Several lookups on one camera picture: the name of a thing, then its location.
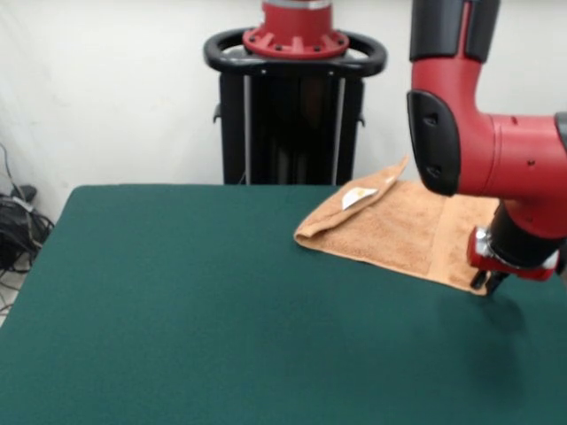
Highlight black cable tangle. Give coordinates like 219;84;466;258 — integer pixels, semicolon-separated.
0;141;57;315

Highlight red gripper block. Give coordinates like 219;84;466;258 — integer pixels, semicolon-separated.
468;228;560;296

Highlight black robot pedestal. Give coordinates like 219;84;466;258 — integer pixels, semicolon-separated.
203;28;389;185

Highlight tan terry towel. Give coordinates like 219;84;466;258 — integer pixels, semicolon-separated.
294;155;501;297

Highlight dark green table cloth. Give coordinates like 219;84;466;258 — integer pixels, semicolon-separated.
0;183;567;425

